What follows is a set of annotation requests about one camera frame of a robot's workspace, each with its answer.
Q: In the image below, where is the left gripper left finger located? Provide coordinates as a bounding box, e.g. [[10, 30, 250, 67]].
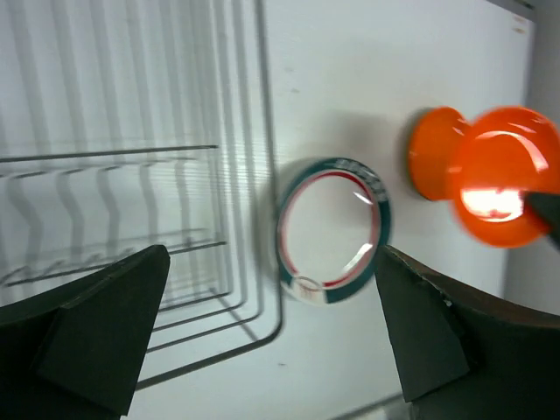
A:
[[1, 245, 170, 419]]

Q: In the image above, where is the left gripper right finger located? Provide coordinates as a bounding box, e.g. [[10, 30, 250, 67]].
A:
[[375, 246, 559, 419]]

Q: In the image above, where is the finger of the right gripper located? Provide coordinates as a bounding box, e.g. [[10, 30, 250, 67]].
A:
[[524, 192, 560, 250]]

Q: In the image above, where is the orange plastic plate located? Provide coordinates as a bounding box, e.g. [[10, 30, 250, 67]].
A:
[[407, 107, 470, 201]]

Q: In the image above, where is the white plate teal rim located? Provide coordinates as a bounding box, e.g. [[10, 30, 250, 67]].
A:
[[273, 157, 392, 306]]

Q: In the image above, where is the wire dish rack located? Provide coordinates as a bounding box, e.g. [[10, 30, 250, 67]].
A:
[[1, 1, 284, 389]]

